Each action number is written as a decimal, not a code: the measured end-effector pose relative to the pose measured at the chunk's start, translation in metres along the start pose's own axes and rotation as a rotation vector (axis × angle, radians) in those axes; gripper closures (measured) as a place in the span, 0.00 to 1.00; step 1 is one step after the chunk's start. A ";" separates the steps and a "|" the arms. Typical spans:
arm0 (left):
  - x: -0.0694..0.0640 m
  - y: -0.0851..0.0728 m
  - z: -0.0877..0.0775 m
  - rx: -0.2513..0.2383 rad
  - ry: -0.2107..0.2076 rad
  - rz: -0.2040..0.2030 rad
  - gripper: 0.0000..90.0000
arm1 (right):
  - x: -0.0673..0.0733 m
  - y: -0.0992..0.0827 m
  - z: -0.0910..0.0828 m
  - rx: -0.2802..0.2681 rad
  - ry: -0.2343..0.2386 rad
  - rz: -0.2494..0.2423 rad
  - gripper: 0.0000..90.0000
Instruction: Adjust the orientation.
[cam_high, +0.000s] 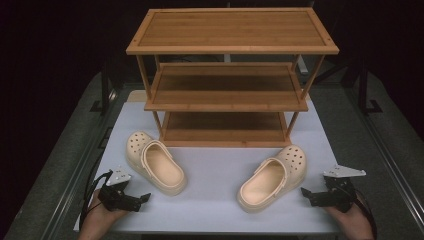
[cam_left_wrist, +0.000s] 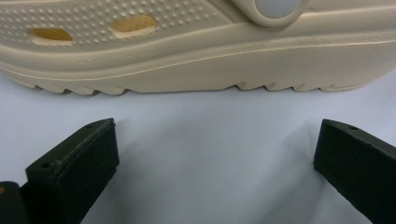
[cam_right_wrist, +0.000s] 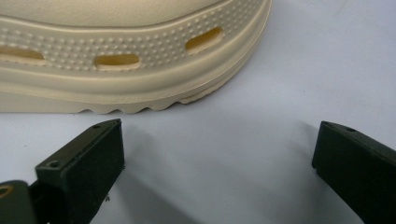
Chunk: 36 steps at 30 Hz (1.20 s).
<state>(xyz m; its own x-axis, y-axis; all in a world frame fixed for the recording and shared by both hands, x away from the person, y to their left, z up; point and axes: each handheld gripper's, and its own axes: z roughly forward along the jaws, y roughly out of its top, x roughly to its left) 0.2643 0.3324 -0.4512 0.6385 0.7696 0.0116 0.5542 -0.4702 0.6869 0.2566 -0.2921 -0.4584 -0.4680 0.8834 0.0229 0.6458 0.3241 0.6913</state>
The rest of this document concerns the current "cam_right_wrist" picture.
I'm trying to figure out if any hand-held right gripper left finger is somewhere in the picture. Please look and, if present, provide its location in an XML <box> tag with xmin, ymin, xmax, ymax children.
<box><xmin>29</xmin><ymin>118</ymin><xmax>125</xmax><ymax>224</ymax></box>

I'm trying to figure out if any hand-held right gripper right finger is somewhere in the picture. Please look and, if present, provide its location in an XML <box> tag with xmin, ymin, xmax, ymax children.
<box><xmin>312</xmin><ymin>120</ymin><xmax>396</xmax><ymax>224</ymax></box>

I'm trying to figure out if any cream clog shoe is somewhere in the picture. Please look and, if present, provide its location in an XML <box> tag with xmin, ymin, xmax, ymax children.
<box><xmin>0</xmin><ymin>0</ymin><xmax>273</xmax><ymax>115</ymax></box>

